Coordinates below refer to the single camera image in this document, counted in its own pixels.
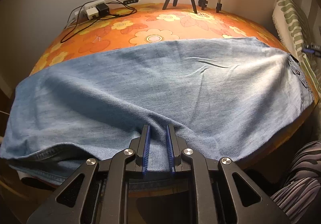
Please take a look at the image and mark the light blue denim pants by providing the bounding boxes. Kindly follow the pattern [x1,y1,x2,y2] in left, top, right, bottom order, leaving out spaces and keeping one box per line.
[1,37,314,185]

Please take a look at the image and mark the striped trouser leg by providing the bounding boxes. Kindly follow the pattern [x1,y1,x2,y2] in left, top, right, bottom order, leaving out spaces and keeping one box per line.
[271,141,320,223]

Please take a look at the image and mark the orange floral bedspread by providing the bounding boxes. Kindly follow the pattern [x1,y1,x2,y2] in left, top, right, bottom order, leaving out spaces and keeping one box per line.
[17,5,316,114]

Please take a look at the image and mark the black power adapter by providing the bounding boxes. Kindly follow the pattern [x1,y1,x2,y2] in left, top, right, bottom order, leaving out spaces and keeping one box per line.
[95,3,110,17]

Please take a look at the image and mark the white power strip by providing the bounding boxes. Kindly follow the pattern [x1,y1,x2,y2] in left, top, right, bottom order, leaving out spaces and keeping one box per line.
[73,0,106,20]

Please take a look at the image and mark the green striped white pillow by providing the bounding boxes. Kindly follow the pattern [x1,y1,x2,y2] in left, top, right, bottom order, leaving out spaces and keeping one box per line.
[272,0,320,92]

